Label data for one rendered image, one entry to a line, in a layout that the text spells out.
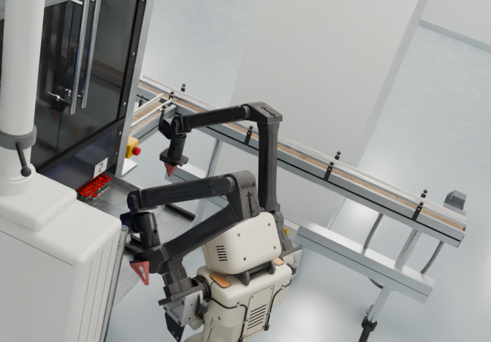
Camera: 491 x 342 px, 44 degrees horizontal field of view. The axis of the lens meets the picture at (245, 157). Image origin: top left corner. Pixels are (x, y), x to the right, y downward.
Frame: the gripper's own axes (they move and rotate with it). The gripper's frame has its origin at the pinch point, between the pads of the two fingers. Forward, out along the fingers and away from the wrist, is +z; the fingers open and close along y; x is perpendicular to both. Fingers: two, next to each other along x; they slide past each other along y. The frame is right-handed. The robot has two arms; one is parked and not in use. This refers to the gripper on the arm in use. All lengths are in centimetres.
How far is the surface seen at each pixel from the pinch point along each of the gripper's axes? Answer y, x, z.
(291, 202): -28, -142, 83
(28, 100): -7, 98, -75
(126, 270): -7.6, 37.7, 19.7
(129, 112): 27.3, -8.4, -12.8
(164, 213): -1.2, -0.7, 20.5
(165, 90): 49, -83, 14
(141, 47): 28, -9, -42
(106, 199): 21.7, 8.4, 20.4
